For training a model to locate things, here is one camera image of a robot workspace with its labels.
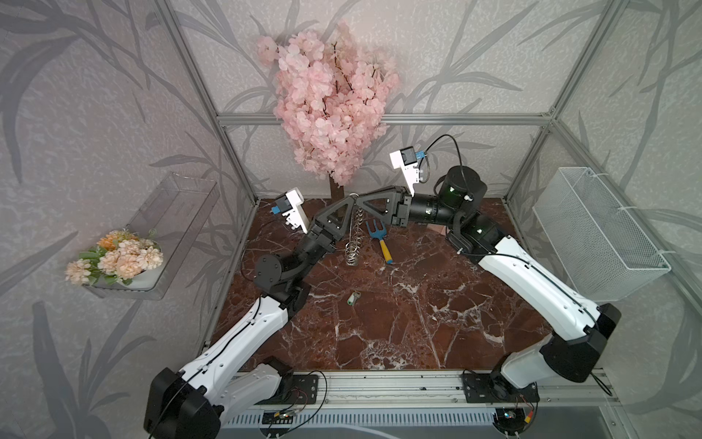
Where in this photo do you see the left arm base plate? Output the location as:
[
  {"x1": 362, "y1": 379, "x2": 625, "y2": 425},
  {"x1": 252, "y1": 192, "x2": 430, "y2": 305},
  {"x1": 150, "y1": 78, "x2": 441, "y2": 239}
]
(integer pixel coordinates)
[{"x1": 256, "y1": 373, "x2": 320, "y2": 405}]

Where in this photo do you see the white wire mesh basket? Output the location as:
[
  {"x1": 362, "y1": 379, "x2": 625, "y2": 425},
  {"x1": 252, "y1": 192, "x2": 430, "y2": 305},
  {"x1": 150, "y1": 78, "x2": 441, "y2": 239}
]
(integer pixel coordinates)
[{"x1": 533, "y1": 166, "x2": 671, "y2": 303}]

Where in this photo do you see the blue yellow garden fork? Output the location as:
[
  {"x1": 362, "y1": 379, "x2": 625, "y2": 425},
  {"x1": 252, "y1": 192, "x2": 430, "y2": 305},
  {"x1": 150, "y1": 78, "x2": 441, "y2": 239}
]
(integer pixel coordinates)
[{"x1": 366, "y1": 219, "x2": 393, "y2": 264}]

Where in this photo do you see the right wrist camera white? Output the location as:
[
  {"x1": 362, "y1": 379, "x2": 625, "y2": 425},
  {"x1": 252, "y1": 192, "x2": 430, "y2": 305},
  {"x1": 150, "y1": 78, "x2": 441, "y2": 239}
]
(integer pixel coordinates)
[{"x1": 389, "y1": 146, "x2": 425, "y2": 197}]

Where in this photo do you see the pink cherry blossom tree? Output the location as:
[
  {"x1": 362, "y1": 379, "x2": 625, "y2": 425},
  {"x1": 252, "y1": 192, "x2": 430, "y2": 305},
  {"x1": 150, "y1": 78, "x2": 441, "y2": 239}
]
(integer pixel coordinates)
[{"x1": 256, "y1": 22, "x2": 400, "y2": 188}]

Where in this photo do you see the key with green tag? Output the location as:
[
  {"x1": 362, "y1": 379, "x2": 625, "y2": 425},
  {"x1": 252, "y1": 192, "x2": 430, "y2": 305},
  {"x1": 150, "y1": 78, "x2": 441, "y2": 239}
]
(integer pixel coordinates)
[{"x1": 347, "y1": 292, "x2": 361, "y2": 307}]

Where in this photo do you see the clear acrylic wall shelf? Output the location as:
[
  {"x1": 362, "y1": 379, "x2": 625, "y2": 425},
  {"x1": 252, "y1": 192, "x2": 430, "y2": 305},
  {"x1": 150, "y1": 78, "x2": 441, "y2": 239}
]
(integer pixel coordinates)
[{"x1": 86, "y1": 172, "x2": 220, "y2": 301}]

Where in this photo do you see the peach flower bouquet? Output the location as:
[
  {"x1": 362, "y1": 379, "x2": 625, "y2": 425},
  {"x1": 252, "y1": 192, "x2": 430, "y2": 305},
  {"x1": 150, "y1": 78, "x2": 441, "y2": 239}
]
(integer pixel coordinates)
[{"x1": 64, "y1": 229, "x2": 165, "y2": 286}]

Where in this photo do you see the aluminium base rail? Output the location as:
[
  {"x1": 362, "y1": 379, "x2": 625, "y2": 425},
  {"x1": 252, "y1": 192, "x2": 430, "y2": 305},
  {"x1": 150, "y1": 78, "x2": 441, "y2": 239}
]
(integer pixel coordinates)
[{"x1": 158, "y1": 368, "x2": 621, "y2": 412}]

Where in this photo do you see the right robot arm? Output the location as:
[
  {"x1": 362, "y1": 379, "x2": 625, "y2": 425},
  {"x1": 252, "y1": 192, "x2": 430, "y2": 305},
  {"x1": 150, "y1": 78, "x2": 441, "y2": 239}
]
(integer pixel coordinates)
[{"x1": 356, "y1": 166, "x2": 622, "y2": 401}]

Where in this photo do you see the pink hand brush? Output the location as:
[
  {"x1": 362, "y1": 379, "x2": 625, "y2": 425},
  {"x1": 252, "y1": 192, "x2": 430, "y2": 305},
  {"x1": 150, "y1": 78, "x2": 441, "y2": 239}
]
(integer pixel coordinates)
[{"x1": 427, "y1": 224, "x2": 451, "y2": 236}]

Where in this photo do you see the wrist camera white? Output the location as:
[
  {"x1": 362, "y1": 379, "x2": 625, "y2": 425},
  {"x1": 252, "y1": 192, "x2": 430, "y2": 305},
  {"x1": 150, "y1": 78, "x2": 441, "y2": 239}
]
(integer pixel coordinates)
[
  {"x1": 272, "y1": 188, "x2": 309, "y2": 233},
  {"x1": 389, "y1": 146, "x2": 425, "y2": 197}
]

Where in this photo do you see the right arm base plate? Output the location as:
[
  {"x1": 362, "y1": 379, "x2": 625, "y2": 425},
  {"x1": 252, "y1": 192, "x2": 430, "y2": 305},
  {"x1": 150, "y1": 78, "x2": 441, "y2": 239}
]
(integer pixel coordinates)
[{"x1": 461, "y1": 369, "x2": 540, "y2": 404}]

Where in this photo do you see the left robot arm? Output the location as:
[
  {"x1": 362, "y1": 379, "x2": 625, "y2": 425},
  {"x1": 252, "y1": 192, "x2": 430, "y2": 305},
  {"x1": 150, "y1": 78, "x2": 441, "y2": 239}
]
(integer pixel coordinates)
[{"x1": 144, "y1": 196, "x2": 356, "y2": 438}]

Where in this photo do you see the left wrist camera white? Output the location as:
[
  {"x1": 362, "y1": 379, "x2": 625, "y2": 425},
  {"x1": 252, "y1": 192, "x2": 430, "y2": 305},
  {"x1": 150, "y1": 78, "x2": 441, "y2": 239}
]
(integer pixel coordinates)
[{"x1": 272, "y1": 188, "x2": 309, "y2": 233}]

